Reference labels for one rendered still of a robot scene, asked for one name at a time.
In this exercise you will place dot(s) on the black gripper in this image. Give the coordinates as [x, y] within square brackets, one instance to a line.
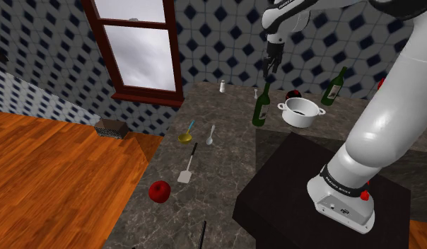
[274, 57]

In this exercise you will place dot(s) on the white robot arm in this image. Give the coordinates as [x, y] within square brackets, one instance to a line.
[382, 113]

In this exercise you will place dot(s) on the red object behind arm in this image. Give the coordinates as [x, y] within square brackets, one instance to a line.
[381, 83]

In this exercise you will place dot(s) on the small white utensil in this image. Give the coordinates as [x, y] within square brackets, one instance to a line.
[256, 93]

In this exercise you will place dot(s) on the dark red round object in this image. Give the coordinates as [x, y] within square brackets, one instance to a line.
[293, 94]

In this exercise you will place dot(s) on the green wine bottle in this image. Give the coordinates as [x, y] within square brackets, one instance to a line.
[333, 90]
[262, 107]

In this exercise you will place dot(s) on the white salt shaker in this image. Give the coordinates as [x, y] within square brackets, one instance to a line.
[222, 86]

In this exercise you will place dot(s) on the silver spoon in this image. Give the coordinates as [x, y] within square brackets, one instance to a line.
[210, 136]

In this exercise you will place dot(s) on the black robot stand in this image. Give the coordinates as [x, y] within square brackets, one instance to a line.
[292, 193]

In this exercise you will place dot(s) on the red apple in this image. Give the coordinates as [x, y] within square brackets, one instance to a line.
[159, 191]

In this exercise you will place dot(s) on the brown box with mesh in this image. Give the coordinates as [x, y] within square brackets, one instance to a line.
[111, 128]

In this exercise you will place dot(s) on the thin black rod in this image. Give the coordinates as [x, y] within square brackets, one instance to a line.
[202, 236]

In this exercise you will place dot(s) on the window with red-brown frame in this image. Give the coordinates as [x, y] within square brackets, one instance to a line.
[139, 51]

